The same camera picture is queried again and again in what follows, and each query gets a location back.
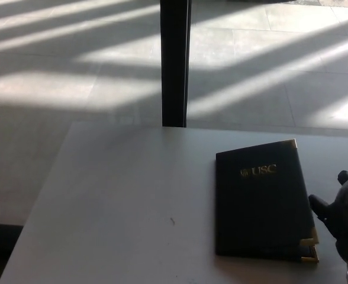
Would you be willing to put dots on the black USC diary folder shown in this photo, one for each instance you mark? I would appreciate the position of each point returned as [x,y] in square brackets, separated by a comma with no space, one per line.
[259,213]

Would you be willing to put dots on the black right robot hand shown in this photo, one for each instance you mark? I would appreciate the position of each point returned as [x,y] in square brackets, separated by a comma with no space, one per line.
[344,219]

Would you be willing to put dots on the black vertical post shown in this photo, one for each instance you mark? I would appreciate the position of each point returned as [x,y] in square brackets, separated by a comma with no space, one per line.
[174,62]

